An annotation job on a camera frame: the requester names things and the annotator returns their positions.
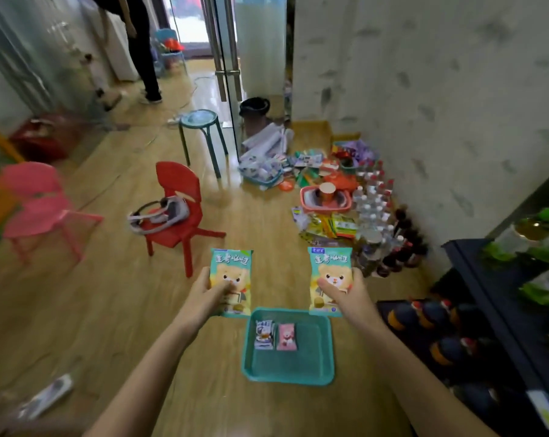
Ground white paper rolls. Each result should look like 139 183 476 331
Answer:
241 124 295 165

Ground green snack packets on shelf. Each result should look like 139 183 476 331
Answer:
482 207 549 352

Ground teal plastic tray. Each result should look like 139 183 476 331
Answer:
241 307 336 387

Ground teal bear snack packet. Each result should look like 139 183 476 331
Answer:
307 246 353 317
210 248 254 318

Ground yellow green snack packets pile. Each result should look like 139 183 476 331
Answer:
293 207 359 245

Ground person's left forearm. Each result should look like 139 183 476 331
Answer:
84 317 199 437

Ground blue white small packet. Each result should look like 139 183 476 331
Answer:
254 320 275 351

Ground group of dark round bottles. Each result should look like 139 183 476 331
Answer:
377 298 503 419

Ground pink plastic chair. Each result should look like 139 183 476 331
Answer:
0 162 105 264

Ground pink plastic basket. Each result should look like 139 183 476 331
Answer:
300 185 353 214

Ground black waste bin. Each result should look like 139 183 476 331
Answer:
239 97 271 138

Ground glass door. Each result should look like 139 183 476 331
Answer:
200 0 288 156

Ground red plastic chair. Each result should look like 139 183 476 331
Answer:
142 161 227 278

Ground dark shelf rack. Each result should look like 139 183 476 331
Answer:
431 164 549 437

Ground red bag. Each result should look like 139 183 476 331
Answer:
9 113 81 163

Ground teal round stool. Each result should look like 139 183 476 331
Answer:
179 109 229 179

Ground person's left hand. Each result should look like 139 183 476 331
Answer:
176 267 235 333

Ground pink small packet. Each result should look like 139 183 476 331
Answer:
276 323 298 352

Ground purple flower bouquet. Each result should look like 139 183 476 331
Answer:
333 140 381 174

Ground grey white headset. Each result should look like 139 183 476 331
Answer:
127 196 191 235

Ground white flat packet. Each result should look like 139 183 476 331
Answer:
18 374 74 421

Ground row of dark soda bottles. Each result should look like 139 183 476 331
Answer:
376 205 429 278

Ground person's right hand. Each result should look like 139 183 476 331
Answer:
317 268 381 333

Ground blue chair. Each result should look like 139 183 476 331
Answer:
153 28 189 77

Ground person's right forearm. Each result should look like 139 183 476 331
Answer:
356 319 498 437

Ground clear basket of small items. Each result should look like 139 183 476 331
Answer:
238 155 286 191

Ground group of clear water bottles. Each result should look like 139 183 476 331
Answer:
352 160 405 269

